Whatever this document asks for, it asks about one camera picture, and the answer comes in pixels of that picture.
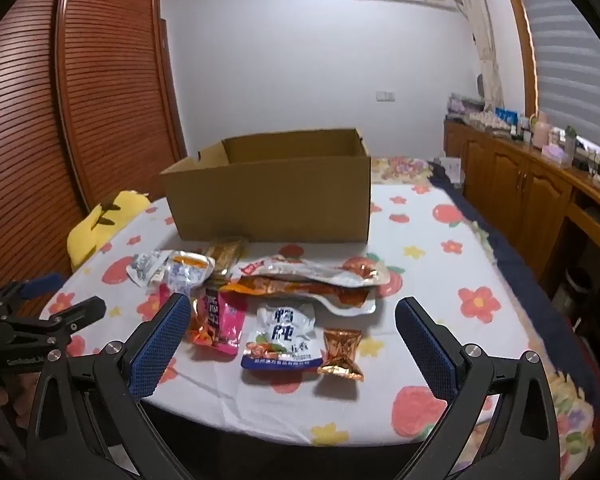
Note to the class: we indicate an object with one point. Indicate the yellow plush toy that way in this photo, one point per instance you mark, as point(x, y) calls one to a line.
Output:
point(105, 220)

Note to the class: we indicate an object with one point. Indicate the blue tissue pack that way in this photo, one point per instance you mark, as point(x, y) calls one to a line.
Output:
point(506, 116)

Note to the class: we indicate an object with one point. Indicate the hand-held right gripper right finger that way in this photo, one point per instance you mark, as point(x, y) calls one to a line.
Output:
point(425, 350)

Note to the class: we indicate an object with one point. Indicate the floral patchwork quilt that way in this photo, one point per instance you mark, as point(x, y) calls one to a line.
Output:
point(400, 167)

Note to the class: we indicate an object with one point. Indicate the beige curtain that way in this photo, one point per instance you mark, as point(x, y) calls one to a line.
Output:
point(485, 60)

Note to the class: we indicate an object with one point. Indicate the white blue snack packet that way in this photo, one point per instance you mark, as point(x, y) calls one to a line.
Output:
point(280, 335)

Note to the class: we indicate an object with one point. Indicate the pink bottle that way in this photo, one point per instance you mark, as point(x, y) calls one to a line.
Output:
point(541, 130)

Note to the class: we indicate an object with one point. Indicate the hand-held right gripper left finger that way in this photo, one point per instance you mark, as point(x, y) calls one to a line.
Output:
point(160, 345)

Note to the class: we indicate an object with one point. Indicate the wooden window frame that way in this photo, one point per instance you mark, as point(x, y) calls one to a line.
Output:
point(522, 35)

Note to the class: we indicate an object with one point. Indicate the white strawberry flower blanket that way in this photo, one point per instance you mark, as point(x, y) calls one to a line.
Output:
point(430, 260)

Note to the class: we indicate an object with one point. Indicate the long white red snack packet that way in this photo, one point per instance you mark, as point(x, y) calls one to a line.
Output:
point(310, 270)

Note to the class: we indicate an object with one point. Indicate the brown cracker packet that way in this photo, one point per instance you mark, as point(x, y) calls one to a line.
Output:
point(225, 257)

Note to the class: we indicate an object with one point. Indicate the purple tissue box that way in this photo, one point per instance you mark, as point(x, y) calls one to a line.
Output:
point(553, 155)

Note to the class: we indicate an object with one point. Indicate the long orange snack packet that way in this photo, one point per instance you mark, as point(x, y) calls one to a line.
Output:
point(290, 287)

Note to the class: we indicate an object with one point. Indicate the wooden desk with clutter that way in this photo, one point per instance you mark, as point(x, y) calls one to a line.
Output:
point(530, 185)

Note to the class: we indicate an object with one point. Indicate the white wall socket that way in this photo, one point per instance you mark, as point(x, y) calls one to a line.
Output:
point(386, 96)

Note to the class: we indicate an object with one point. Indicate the pink red snack packet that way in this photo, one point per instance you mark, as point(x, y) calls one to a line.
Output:
point(220, 325)

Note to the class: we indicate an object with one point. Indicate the copper foil snack packet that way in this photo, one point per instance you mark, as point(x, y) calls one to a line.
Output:
point(341, 352)

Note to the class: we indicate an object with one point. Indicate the grey window blind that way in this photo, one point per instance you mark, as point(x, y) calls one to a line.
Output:
point(570, 60)

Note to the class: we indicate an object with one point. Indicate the green lid bottle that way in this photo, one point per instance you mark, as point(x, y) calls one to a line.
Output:
point(570, 142)

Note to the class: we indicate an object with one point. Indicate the clear white snack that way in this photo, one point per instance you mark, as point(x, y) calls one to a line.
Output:
point(190, 270)

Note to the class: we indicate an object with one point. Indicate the wooden louvered wardrobe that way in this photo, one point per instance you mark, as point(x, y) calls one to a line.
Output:
point(105, 85)

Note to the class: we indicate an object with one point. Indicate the cardboard box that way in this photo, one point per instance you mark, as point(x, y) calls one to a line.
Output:
point(270, 200)

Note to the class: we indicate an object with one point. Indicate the black waste bin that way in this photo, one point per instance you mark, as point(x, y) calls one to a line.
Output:
point(577, 282)

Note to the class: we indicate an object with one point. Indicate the purple patterned bag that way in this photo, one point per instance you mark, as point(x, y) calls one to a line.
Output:
point(464, 107)

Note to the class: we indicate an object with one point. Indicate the silver white snack packet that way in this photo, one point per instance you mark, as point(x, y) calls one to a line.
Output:
point(145, 267)

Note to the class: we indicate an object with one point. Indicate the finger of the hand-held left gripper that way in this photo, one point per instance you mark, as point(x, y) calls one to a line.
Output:
point(75, 312)
point(40, 285)

